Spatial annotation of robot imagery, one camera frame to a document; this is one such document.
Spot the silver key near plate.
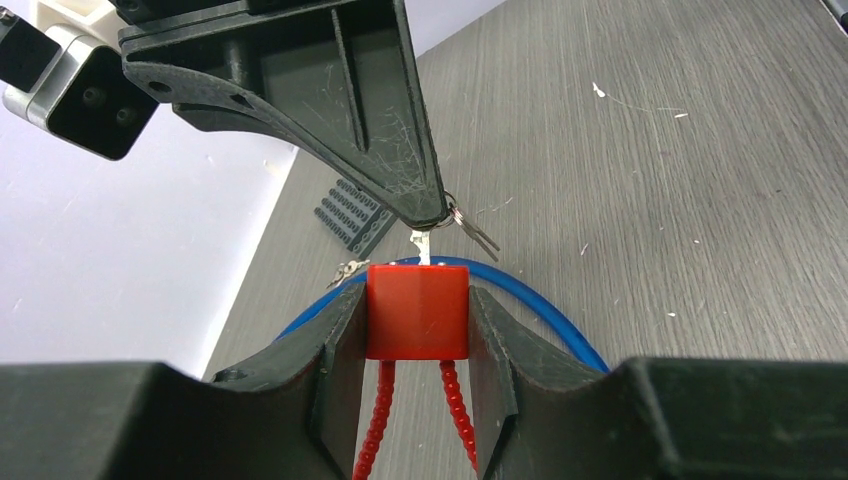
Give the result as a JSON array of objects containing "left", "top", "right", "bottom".
[{"left": 327, "top": 260, "right": 370, "bottom": 289}]

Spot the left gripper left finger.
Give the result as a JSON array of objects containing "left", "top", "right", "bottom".
[{"left": 1, "top": 284, "right": 366, "bottom": 479}]

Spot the blue cable lock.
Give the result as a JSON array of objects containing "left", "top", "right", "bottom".
[{"left": 275, "top": 256, "right": 610, "bottom": 373}]

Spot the grey building plate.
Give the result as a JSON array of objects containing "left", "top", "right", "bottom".
[{"left": 313, "top": 178, "right": 397, "bottom": 260}]

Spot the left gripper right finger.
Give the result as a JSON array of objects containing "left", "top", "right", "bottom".
[{"left": 469, "top": 287, "right": 847, "bottom": 479}]

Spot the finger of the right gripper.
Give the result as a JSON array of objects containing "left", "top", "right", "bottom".
[{"left": 119, "top": 1, "right": 446, "bottom": 230}]

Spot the red cable padlock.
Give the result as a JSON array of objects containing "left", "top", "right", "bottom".
[{"left": 353, "top": 265, "right": 478, "bottom": 479}]

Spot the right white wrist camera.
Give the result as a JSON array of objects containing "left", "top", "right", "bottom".
[{"left": 1, "top": 1, "right": 158, "bottom": 161}]

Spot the silver key pair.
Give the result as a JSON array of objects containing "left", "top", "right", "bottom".
[{"left": 444, "top": 191, "right": 501, "bottom": 262}]

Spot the small silver key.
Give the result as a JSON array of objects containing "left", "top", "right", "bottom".
[{"left": 410, "top": 230, "right": 431, "bottom": 266}]

